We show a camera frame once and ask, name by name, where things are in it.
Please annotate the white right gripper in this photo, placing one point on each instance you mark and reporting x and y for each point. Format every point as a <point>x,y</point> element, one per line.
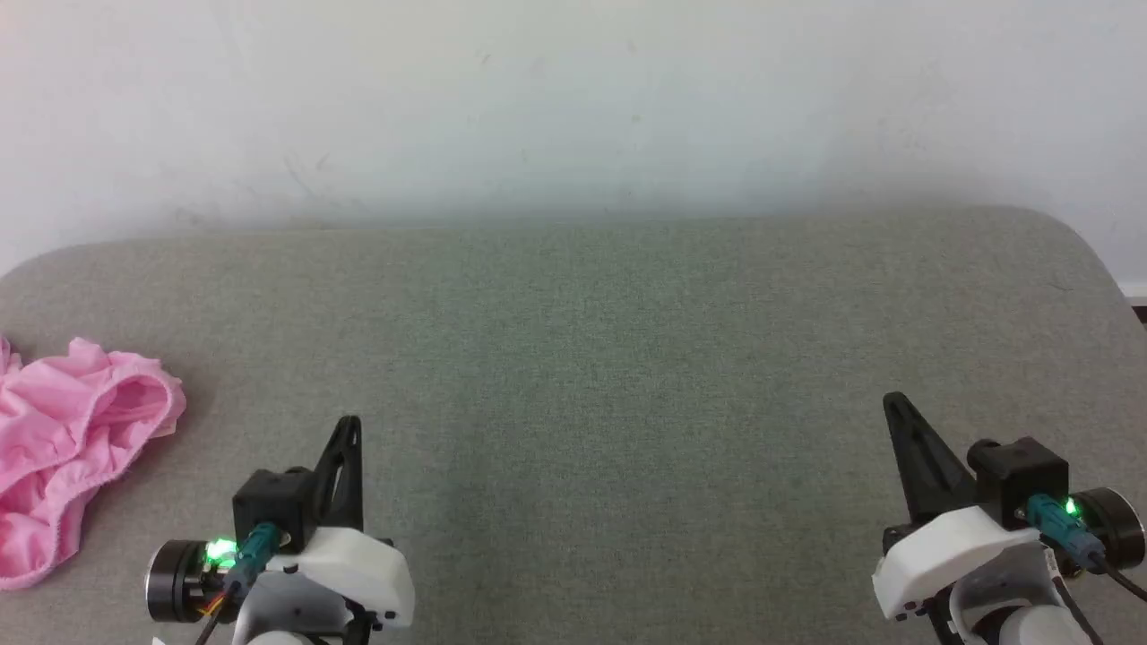
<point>941,551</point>

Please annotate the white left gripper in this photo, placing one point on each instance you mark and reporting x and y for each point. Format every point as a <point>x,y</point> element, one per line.
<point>349,573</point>

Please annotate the pink garment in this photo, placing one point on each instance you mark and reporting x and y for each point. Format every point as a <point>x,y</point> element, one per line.
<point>63,439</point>

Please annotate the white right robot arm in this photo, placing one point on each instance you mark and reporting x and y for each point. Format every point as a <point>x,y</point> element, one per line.
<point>1013,609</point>

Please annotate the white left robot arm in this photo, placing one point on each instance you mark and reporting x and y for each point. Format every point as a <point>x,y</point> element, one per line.
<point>282,638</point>

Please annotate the black left wrist cylinder module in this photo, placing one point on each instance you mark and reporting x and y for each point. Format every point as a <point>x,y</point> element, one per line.
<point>175,582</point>

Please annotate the black wrist cylinder module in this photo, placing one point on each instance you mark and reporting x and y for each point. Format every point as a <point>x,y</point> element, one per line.
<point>175,582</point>
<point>1116,528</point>

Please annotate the black right wrist cylinder module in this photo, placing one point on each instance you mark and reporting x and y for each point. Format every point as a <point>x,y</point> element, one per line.
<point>1116,528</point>

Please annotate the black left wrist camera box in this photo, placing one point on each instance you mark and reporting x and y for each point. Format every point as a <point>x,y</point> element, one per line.
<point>273,497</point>

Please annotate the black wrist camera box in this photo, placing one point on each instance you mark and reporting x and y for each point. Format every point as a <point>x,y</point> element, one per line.
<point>273,497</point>
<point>1021,470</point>

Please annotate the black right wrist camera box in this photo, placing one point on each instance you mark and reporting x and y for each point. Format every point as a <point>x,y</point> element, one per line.
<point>1021,470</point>

